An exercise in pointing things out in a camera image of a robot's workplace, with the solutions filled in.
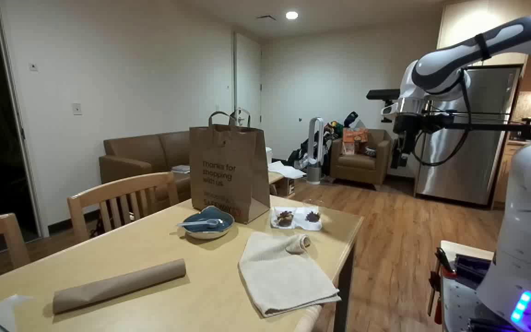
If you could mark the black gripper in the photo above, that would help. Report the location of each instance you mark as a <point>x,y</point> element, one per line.
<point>410,126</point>

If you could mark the brown paper towel core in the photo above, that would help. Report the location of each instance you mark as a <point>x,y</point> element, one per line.
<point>118,286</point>

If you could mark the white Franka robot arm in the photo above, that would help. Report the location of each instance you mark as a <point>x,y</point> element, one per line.
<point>524,214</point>

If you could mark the brown paper shopping bag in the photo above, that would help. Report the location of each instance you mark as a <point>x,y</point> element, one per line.
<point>229,172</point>

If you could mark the brown armchair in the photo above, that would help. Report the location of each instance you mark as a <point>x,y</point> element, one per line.
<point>358,166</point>

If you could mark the orange box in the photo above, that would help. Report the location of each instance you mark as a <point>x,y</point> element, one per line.
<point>354,140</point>

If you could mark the black background device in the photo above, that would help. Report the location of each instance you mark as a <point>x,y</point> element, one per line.
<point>382,94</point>

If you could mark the stainless steel refrigerator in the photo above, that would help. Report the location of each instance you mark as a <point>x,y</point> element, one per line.
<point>480,166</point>

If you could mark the pile of dark bags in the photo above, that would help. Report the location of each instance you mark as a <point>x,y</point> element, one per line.
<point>299,153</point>

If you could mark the chocolate cupcake in clear cup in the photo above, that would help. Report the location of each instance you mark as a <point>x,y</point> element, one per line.
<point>284,218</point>
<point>312,216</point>

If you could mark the black orange clamp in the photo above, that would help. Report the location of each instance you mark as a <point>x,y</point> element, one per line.
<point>436,295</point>
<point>445,260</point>

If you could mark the low coffee table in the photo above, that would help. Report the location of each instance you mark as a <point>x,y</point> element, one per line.
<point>281,185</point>

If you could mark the white paper napkin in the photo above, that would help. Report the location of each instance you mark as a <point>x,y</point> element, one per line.
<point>297,225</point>

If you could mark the cream kitchen cabinet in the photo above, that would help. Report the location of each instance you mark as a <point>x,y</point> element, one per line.
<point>461,24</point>

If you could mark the robot mounting stand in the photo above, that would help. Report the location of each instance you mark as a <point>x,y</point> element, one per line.
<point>461,306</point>

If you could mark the beige folded cloth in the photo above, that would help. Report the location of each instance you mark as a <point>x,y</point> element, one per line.
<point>284,277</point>

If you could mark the white interior door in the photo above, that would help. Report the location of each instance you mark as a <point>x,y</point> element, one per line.
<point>247,79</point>

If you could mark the round ceiling light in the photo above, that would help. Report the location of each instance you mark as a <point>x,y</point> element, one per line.
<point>292,15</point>

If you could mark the ceiling air vent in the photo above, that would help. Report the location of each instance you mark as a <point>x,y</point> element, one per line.
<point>266,17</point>

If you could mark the blue ceramic bowl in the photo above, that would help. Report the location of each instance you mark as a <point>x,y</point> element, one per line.
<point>212,229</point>

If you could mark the white spoon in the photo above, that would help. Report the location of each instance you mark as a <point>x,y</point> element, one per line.
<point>194,225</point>

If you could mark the brown sofa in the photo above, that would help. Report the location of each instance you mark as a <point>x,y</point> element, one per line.
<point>137,153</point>

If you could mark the light wooden slatted chair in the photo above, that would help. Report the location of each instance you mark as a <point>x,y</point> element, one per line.
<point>124,185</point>
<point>0,227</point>

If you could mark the small white thermostat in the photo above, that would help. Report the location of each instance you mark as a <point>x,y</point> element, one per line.
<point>34,66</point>

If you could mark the white light switch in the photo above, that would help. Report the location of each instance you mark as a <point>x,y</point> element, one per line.
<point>76,109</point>

